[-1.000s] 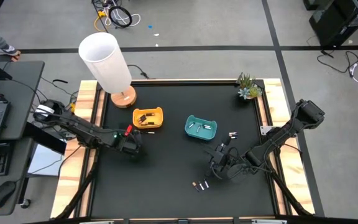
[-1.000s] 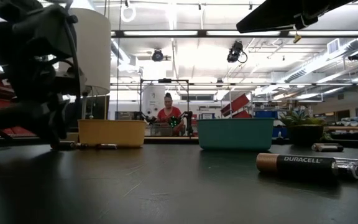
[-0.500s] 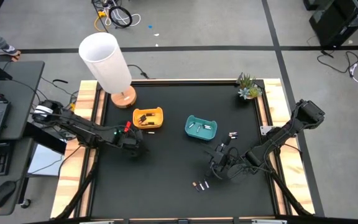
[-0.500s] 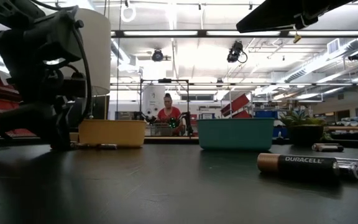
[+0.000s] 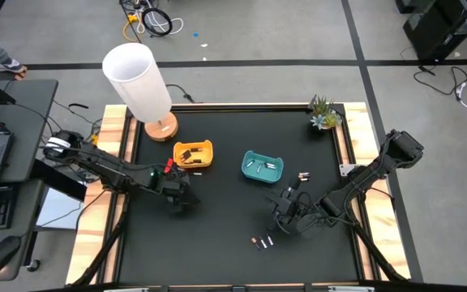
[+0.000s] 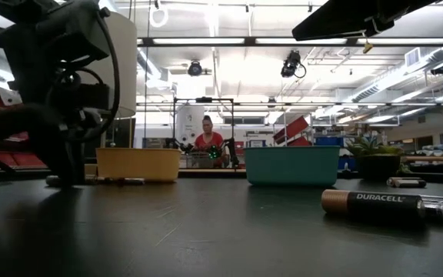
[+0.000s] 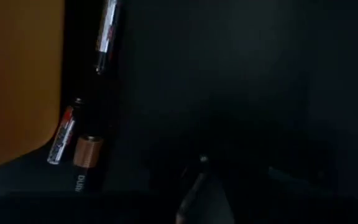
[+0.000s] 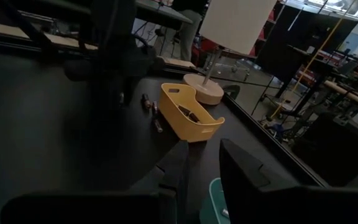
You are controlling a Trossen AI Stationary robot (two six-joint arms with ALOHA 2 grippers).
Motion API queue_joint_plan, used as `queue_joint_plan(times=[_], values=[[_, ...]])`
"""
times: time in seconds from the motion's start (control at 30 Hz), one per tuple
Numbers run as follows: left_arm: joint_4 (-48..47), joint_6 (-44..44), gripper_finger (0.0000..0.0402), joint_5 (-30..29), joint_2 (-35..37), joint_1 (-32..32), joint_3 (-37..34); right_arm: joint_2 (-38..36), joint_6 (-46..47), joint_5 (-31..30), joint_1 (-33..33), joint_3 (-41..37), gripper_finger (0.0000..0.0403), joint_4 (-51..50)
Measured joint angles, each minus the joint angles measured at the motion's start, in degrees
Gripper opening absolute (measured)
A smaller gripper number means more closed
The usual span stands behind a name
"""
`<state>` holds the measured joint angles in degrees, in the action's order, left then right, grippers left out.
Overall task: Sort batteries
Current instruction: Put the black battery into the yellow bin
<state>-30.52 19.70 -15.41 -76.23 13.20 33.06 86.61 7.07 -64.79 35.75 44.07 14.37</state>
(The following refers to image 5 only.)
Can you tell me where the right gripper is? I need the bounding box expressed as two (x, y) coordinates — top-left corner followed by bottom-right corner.
(265, 178), (306, 232)

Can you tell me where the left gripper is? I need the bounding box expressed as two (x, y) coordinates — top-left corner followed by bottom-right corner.
(162, 169), (202, 212)

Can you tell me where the teal plastic bin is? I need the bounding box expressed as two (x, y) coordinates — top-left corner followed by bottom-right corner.
(240, 150), (285, 185)

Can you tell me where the yellow plastic bin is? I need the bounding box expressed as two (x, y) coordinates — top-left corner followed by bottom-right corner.
(172, 139), (215, 169)

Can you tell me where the silver mounting plate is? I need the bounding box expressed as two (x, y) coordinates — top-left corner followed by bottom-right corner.
(338, 163), (359, 178)

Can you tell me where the potted succulent plant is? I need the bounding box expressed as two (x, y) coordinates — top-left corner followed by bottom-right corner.
(309, 94), (344, 131)

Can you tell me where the wooden table side board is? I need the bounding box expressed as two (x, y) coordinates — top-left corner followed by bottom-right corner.
(336, 101), (413, 281)
(65, 104), (139, 286)

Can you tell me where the black desk foot bar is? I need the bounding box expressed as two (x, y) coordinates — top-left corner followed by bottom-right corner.
(30, 160), (88, 203)

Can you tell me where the white lamp with wooden base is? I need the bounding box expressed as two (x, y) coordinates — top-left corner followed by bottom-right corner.
(101, 42), (180, 143)

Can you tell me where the black desk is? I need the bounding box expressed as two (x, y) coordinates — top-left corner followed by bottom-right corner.
(0, 79), (59, 283)

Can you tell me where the black computer mouse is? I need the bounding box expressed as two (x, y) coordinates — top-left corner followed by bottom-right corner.
(0, 235), (23, 274)

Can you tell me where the black computer tower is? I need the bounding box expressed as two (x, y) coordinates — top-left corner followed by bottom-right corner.
(402, 0), (467, 62)

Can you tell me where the black cable conduit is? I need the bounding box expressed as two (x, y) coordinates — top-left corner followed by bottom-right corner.
(72, 202), (129, 286)
(345, 210), (407, 284)

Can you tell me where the black lamp power cord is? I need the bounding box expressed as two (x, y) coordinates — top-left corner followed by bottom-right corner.
(165, 84), (196, 104)

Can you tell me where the silver frame bracket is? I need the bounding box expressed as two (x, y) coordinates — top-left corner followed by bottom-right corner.
(102, 286), (150, 292)
(328, 286), (375, 292)

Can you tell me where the white floor cable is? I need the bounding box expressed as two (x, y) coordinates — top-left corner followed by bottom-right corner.
(135, 11), (185, 37)

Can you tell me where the black coiled cable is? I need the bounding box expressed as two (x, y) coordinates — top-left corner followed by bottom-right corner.
(141, 6), (175, 37)

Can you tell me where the black floor cable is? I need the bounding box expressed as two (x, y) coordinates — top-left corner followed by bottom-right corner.
(413, 64), (467, 97)

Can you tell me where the yellow floor cable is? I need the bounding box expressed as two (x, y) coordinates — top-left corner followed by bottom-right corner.
(122, 14), (142, 43)

